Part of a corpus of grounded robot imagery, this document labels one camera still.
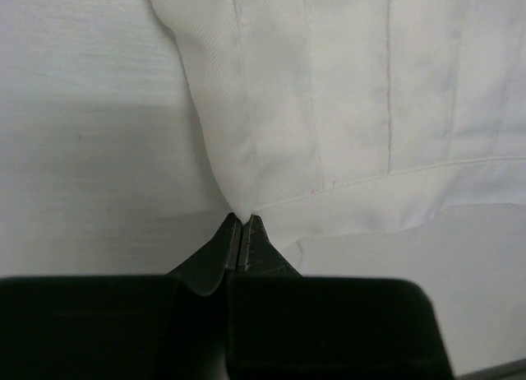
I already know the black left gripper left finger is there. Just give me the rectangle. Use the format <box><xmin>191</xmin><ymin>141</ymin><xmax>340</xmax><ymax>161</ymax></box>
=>
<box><xmin>1</xmin><ymin>215</ymin><xmax>241</xmax><ymax>379</ymax></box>

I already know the white pleated skirt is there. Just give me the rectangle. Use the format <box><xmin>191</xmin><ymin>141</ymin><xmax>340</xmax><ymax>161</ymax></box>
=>
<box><xmin>150</xmin><ymin>0</ymin><xmax>525</xmax><ymax>274</ymax></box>

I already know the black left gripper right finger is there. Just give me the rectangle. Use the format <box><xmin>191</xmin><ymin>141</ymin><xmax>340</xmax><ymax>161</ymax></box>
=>
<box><xmin>226</xmin><ymin>216</ymin><xmax>453</xmax><ymax>379</ymax></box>

